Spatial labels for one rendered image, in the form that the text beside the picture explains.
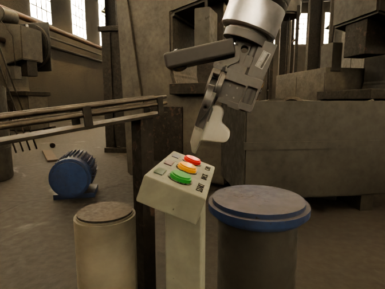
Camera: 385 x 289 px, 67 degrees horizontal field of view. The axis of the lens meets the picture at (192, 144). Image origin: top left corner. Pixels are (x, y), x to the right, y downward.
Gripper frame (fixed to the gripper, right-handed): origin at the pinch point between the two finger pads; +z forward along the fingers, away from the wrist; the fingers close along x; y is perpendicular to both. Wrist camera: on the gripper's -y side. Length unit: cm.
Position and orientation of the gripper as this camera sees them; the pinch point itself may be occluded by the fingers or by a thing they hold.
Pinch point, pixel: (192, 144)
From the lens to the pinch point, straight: 51.0
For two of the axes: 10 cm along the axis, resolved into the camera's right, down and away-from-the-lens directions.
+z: -3.4, 9.2, 1.9
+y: 9.3, 3.6, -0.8
